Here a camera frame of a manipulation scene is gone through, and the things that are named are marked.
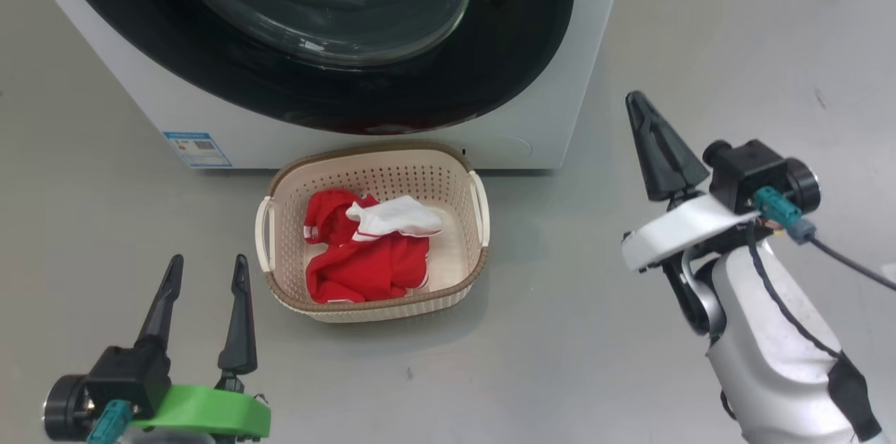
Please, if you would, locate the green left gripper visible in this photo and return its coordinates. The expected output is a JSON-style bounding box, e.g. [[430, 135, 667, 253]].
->
[[129, 254, 272, 444]]

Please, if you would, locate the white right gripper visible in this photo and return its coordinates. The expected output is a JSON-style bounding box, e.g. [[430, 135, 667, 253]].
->
[[621, 90, 760, 273]]

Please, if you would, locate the red garment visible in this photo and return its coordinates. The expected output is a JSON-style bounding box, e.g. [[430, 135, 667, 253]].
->
[[303, 188, 431, 305]]

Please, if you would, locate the black round washer door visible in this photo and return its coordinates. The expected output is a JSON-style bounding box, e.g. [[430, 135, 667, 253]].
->
[[45, 0, 576, 135]]

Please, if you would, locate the white garment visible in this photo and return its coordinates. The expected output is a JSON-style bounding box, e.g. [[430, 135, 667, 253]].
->
[[345, 195, 443, 243]]

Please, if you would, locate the cream perforated laundry basket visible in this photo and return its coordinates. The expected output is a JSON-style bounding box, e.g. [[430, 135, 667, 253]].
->
[[255, 143, 491, 324]]

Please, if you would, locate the white front-load washing machine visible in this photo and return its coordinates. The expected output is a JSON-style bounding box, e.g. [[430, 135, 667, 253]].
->
[[7, 0, 631, 172]]

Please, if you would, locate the blue energy label sticker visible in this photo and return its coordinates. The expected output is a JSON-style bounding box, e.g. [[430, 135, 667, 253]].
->
[[162, 131, 233, 169]]

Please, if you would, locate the right camera cable teal plug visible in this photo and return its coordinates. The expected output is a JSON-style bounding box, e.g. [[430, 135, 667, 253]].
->
[[752, 185, 896, 291]]

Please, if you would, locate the camera cable teal plug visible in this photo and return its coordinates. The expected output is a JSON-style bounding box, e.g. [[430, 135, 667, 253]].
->
[[85, 398, 134, 444], [752, 185, 896, 291]]

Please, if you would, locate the left camera cable teal plug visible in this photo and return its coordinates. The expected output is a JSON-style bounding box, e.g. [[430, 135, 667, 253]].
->
[[85, 398, 134, 444]]

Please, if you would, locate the black cable along right arm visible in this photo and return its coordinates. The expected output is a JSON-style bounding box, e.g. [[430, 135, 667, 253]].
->
[[745, 223, 848, 361]]

